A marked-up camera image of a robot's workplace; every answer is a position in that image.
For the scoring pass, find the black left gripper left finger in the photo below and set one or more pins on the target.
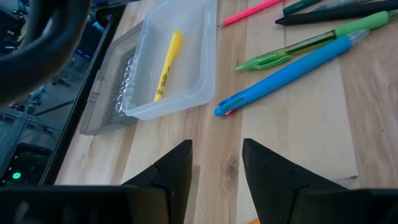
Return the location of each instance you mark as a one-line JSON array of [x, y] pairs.
[[178, 180]]

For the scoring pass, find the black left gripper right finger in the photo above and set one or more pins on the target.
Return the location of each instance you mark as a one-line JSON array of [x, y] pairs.
[[267, 180]]

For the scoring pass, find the orange pencil with blue end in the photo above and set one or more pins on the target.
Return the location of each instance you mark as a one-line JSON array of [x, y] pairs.
[[254, 221]]

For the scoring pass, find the blue multicolour pen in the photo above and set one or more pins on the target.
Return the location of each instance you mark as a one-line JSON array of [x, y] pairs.
[[295, 70]]

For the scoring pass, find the yellow highlighter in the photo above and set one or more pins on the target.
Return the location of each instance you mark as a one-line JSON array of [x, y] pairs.
[[169, 59]]

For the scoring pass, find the pink pencil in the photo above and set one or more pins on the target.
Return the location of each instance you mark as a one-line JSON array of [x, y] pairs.
[[248, 12]]

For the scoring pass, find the black marker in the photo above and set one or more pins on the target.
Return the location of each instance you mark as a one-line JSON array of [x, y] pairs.
[[326, 15]]

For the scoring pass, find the dark green pen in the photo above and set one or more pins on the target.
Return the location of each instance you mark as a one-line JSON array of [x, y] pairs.
[[298, 6]]

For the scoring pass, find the light green mechanical pencil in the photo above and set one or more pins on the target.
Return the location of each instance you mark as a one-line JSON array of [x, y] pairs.
[[357, 25]]

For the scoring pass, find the grey pen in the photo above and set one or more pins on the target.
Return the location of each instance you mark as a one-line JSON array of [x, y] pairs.
[[339, 4]]

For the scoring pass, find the clear plastic pencil box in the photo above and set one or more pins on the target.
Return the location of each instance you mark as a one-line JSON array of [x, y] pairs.
[[192, 77]]

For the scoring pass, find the black aluminium table frame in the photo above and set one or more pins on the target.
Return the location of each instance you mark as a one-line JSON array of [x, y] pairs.
[[61, 149]]

